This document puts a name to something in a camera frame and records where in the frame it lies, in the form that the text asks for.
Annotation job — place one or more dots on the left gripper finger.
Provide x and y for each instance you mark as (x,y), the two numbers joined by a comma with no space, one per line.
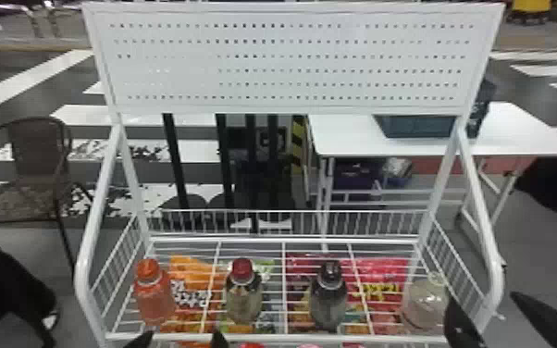
(219,340)
(141,341)

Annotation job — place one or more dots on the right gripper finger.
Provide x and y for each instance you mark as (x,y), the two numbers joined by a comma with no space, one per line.
(553,325)
(460,325)

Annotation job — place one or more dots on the clear bottle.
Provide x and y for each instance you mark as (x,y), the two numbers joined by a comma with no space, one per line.
(424,303)

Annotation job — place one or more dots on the orange bottle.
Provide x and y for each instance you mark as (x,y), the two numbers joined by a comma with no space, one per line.
(153,294)

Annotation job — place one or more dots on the green bottle with red cap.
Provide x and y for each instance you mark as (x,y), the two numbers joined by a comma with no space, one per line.
(243,296)

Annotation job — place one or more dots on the orange snack packet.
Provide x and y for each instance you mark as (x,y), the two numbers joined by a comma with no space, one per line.
(193,279)

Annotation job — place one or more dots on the red snack packet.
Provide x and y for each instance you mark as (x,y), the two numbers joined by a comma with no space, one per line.
(380,272)

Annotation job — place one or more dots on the dark bottle with black cap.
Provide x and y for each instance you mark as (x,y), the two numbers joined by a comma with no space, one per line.
(328,299)

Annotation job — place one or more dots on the white side table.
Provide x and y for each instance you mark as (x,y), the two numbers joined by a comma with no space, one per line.
(511,133)

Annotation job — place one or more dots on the blue basket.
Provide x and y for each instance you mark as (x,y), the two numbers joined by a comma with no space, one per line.
(424,126)

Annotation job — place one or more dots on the brown chair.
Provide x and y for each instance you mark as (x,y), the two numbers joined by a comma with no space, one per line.
(40,165)

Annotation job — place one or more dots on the striped post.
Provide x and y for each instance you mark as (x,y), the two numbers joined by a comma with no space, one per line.
(298,141)

